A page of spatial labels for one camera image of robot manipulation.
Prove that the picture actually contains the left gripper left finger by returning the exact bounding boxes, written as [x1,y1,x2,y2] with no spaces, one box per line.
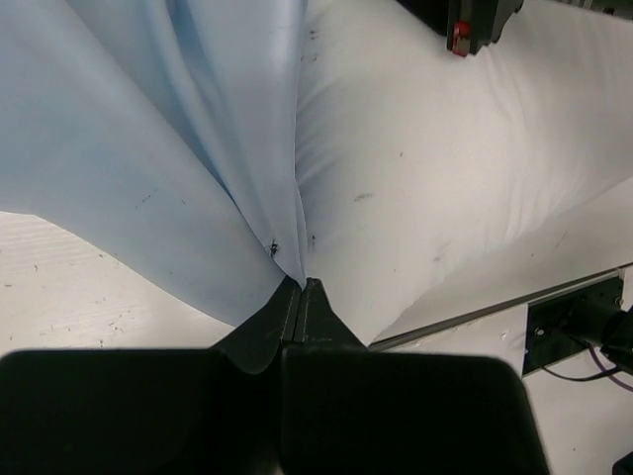
[1,279,301,474]

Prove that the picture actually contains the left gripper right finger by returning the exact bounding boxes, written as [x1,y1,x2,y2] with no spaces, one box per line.
[279,279,549,474]

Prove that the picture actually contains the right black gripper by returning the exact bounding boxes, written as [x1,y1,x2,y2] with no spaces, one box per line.
[399,0,524,57]

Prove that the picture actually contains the white pillow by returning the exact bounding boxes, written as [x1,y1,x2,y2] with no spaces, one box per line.
[296,1,632,343]

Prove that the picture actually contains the light blue pillowcase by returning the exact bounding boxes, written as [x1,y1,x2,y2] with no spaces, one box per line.
[1,1,307,325]

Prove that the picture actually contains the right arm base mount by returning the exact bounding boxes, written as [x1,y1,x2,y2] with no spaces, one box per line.
[521,277,632,376]

